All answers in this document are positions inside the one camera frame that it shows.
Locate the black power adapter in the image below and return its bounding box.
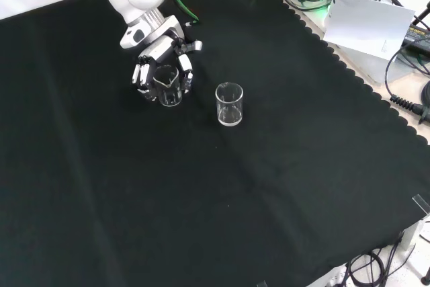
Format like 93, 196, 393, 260
401, 22, 430, 53

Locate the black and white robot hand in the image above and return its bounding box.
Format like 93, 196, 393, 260
119, 14, 204, 104

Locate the black bench cloth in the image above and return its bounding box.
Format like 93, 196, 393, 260
0, 0, 430, 287

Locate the pale board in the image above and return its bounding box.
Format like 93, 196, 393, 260
322, 0, 417, 63

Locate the large clear glass beaker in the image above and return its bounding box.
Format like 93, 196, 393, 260
214, 81, 244, 128

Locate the black ribbed cable plug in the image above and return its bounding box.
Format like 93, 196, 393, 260
389, 94, 430, 124

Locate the grey metal table leg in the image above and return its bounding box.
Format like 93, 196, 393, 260
401, 214, 430, 261

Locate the clear tape strip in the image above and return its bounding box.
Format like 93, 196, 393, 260
411, 194, 430, 215

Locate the small clear glass beaker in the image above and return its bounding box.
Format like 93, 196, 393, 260
153, 65, 183, 108

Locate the black floor cable bundle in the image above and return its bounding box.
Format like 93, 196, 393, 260
342, 233, 413, 287

